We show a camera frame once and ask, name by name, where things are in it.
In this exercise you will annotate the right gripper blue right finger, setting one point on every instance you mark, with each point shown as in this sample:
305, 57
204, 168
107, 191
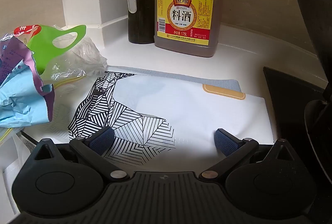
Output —
236, 152

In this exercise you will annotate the blue purple wrapper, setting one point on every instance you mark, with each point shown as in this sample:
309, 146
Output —
25, 99

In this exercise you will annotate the green snack pouch with handle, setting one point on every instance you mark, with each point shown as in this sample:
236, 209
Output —
42, 47

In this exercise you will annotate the clear plastic bag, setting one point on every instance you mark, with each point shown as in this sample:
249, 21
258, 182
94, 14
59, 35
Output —
83, 60

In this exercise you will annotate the white mat with line pattern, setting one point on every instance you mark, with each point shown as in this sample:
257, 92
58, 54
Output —
164, 123

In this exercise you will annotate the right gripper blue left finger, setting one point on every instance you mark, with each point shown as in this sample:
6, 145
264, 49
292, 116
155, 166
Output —
91, 150

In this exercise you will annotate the black wok pan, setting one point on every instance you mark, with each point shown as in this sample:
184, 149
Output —
316, 15

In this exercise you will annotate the dark soy sauce dispenser bottle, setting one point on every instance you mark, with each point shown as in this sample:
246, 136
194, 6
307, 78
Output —
141, 24

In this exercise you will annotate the cooking wine jug yellow label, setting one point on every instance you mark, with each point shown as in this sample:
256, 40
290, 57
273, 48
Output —
188, 26

